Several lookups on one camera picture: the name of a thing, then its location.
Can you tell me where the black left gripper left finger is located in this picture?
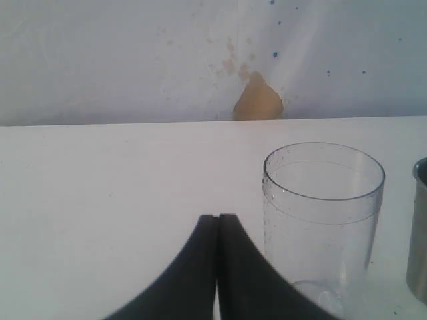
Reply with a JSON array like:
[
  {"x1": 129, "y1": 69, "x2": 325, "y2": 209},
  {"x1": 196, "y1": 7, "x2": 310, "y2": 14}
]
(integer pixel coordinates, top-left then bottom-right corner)
[{"x1": 107, "y1": 215, "x2": 219, "y2": 320}]

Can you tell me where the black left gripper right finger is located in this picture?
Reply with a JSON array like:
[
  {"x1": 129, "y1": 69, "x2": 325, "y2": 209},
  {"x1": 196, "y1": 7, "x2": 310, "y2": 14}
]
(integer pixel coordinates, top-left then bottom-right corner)
[{"x1": 217, "y1": 214, "x2": 335, "y2": 320}]

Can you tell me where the stainless steel cup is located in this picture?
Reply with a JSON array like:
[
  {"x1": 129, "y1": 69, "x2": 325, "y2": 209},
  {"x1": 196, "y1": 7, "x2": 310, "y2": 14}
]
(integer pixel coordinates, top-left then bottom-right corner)
[{"x1": 406, "y1": 158, "x2": 427, "y2": 304}]

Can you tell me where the clear plastic jar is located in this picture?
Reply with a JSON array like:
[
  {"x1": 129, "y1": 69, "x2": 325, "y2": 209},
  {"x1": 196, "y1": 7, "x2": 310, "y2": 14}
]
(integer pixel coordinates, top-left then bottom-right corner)
[{"x1": 262, "y1": 142, "x2": 386, "y2": 319}]

